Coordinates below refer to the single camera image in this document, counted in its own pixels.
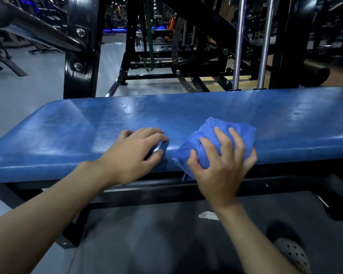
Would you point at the person's white shoe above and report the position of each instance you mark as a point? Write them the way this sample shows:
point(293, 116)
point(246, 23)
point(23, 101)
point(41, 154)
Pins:
point(294, 253)

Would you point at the person's right forearm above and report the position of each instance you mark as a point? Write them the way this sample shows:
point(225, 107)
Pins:
point(251, 245)

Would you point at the green resistance band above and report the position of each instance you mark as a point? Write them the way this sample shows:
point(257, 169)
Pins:
point(150, 34)

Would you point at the person's right hand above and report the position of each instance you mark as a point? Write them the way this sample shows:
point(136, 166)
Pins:
point(223, 179)

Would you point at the black gym machine frame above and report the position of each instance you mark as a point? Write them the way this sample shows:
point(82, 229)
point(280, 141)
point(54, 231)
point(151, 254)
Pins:
point(130, 34)
point(83, 14)

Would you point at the chrome guide rod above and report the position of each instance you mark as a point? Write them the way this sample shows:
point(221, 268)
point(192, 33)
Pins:
point(238, 42)
point(265, 42)

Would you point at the blue bench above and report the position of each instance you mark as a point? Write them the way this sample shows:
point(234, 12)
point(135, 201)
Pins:
point(74, 131)

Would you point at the white crumpled paper scrap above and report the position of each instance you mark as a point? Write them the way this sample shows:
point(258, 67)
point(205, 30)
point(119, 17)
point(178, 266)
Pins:
point(207, 216)

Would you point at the black machine upright column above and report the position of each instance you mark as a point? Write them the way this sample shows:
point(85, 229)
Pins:
point(291, 39)

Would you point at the person's left hand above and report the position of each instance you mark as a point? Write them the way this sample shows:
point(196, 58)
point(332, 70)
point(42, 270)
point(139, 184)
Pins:
point(125, 159)

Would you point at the black roller pad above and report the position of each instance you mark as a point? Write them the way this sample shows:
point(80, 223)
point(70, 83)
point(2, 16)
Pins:
point(317, 74)

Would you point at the person's left forearm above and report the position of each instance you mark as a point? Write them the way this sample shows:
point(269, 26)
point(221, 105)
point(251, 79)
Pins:
point(40, 216)

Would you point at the grey perforated adjustment plate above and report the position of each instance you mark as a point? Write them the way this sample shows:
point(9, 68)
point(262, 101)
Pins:
point(175, 42)

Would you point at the blue microfibre cloth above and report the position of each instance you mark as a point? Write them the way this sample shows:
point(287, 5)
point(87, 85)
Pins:
point(188, 145)

